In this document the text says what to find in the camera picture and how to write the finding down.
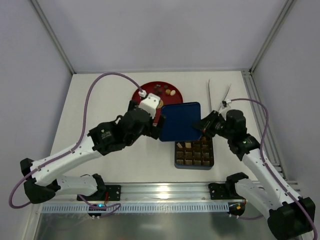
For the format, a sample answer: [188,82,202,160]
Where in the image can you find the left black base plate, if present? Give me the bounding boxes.
[103,184,122,202]

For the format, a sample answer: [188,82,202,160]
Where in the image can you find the aluminium front rail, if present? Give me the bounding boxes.
[74,181,301,202]

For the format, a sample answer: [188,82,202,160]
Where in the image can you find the slotted cable duct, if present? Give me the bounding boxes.
[41,202,230,214]

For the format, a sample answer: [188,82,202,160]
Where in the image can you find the red round plate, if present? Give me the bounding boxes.
[131,81,183,126]

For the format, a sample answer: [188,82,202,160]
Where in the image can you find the metal tweezers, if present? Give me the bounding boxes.
[207,79,232,112]

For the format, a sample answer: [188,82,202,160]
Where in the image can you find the blue tin chocolate box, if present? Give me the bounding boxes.
[174,136,215,170]

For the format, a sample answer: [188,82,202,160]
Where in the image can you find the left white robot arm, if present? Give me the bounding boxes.
[20,96,165,204]

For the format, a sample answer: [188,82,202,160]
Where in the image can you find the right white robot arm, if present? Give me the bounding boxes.
[192,109,318,240]

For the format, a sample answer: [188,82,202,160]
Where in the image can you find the dark chocolate top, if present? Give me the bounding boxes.
[153,84,161,91]

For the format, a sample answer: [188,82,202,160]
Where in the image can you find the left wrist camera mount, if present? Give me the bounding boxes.
[138,93,161,119]

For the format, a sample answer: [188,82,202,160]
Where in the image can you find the right aluminium frame rail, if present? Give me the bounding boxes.
[241,69,286,180]

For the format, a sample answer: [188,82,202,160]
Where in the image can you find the blue tin lid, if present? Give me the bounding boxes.
[159,102,202,142]

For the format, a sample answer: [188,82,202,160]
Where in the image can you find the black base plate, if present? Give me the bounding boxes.
[208,182,229,200]
[103,184,122,202]

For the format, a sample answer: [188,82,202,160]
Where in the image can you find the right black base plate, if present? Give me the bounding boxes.
[208,182,229,200]

